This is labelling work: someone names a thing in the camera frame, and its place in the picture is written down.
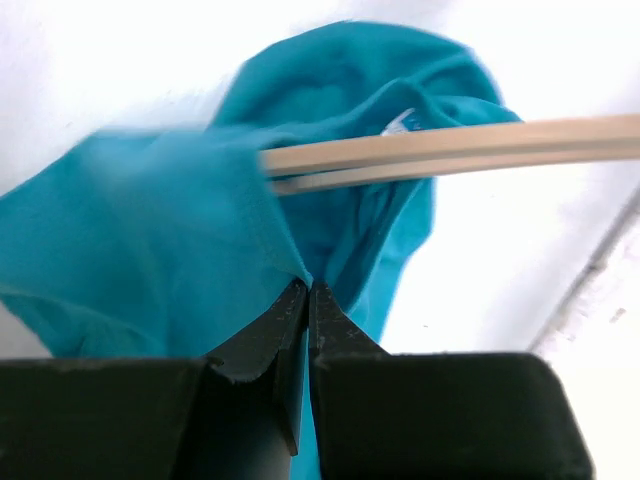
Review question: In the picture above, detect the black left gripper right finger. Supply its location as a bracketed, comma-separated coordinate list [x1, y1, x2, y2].
[309, 283, 594, 479]

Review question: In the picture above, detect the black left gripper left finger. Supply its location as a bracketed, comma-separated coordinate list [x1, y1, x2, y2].
[1, 280, 308, 479]

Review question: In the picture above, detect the teal t shirt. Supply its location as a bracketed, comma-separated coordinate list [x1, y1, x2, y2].
[0, 20, 524, 480]

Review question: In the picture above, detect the beige wooden hanger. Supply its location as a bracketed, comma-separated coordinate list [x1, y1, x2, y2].
[261, 114, 639, 195]

